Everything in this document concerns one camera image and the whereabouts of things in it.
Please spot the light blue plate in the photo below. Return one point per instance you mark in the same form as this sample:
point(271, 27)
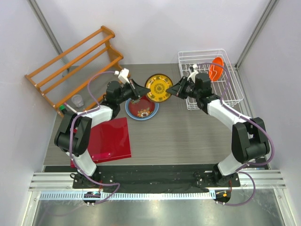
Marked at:
point(140, 119)

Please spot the red floral plate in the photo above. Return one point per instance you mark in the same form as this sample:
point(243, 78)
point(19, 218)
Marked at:
point(142, 107)

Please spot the yellow patterned plate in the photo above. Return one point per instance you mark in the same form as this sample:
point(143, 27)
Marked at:
point(158, 84)

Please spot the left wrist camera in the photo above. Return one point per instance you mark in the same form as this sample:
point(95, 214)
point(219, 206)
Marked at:
point(123, 75)

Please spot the green highlighter marker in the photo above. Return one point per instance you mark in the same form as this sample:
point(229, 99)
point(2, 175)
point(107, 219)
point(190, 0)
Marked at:
point(63, 109)

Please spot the white slotted cable duct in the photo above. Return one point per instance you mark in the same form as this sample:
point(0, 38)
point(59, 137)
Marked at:
point(89, 196)

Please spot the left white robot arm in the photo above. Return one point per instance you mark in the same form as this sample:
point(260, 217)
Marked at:
point(74, 131)

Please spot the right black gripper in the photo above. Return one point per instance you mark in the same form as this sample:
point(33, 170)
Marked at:
point(177, 89)

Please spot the aluminium rail frame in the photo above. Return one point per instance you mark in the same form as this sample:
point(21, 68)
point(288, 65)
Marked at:
point(261, 179)

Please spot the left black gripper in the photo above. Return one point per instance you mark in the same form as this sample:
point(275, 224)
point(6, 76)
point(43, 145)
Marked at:
point(138, 90)

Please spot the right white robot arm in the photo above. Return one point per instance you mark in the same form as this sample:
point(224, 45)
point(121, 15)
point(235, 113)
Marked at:
point(249, 140)

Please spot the white pink pen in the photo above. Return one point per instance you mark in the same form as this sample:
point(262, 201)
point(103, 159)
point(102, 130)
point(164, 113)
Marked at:
point(70, 108)

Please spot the orange plate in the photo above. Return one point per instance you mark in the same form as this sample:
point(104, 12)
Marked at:
point(216, 69)

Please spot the red acrylic board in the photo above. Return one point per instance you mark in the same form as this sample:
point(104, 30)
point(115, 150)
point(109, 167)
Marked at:
point(108, 141)

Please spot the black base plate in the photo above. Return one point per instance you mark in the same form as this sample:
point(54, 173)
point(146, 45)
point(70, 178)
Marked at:
point(155, 179)

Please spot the orange wooden rack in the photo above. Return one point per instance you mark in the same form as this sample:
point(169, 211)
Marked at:
point(86, 66)

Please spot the white wire dish rack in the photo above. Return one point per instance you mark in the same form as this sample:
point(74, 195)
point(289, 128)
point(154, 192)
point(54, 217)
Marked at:
point(228, 88)

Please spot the clear plastic cup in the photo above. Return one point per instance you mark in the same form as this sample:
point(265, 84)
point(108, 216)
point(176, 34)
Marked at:
point(77, 100)

